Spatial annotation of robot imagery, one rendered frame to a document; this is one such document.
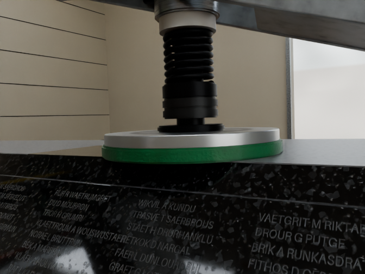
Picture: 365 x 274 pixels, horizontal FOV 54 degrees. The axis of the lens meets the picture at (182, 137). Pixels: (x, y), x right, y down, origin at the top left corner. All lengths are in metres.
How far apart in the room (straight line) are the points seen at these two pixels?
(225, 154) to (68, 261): 0.18
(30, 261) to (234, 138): 0.24
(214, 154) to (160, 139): 0.05
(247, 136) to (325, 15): 0.14
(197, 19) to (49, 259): 0.30
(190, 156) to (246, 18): 0.23
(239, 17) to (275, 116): 5.11
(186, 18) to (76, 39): 6.69
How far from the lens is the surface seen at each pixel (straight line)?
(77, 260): 0.38
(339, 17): 0.39
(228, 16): 0.51
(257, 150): 0.37
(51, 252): 0.40
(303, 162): 0.34
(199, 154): 0.34
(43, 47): 6.60
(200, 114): 0.41
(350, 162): 0.34
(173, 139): 0.34
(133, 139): 0.36
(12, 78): 6.20
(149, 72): 6.79
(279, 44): 5.66
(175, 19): 0.43
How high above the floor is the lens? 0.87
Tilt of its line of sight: 3 degrees down
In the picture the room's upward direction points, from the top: 2 degrees counter-clockwise
